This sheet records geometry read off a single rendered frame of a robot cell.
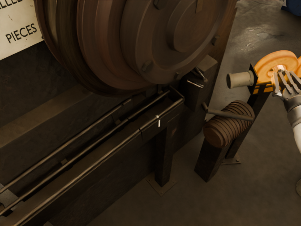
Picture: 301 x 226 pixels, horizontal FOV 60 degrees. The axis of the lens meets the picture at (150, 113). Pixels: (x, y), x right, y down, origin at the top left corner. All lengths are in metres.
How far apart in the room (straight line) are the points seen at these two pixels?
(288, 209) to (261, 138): 0.43
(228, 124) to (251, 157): 0.61
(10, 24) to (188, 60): 0.37
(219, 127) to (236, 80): 0.20
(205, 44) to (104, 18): 0.26
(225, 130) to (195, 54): 0.54
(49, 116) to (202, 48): 0.42
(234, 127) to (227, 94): 0.83
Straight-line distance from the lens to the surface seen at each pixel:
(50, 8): 0.48
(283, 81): 1.04
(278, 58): 1.05
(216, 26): 0.62
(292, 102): 0.97
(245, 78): 1.07
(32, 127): 0.72
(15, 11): 0.57
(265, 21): 2.71
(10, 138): 0.72
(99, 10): 0.45
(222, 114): 1.07
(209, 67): 0.92
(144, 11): 0.42
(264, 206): 1.60
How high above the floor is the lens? 1.42
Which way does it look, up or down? 54 degrees down
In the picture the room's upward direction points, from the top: straight up
